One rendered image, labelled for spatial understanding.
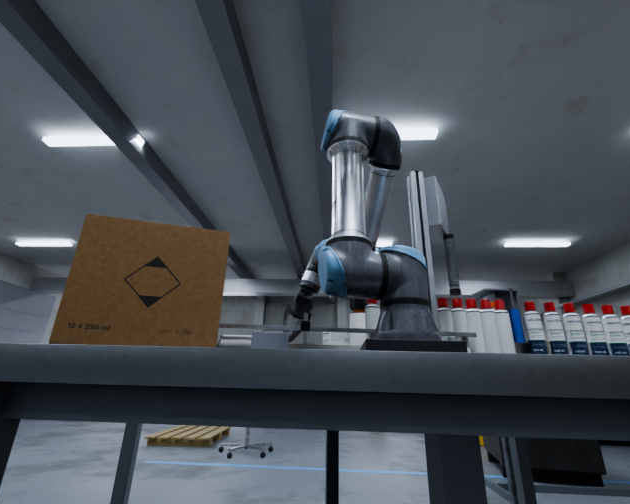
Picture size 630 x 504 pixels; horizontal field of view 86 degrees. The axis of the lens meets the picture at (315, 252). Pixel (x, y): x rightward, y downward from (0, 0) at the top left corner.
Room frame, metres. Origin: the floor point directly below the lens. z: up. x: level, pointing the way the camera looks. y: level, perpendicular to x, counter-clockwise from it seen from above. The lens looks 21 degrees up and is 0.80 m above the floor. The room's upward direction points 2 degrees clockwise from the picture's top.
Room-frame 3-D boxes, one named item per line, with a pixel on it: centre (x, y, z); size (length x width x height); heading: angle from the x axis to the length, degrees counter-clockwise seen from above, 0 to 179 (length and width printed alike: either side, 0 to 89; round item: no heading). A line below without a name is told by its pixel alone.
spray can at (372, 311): (1.16, -0.20, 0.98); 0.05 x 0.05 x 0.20
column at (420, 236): (1.03, -0.35, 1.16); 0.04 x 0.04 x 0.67; 4
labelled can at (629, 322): (1.23, -1.16, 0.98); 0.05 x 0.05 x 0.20
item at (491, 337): (1.19, -0.62, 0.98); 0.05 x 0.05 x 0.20
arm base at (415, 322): (0.80, -0.22, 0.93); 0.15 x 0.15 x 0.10
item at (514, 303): (1.29, -0.71, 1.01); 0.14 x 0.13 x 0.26; 94
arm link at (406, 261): (0.80, -0.21, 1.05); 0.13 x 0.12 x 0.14; 100
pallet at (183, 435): (5.26, 1.62, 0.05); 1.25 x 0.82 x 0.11; 177
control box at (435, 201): (1.09, -0.41, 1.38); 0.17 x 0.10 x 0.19; 149
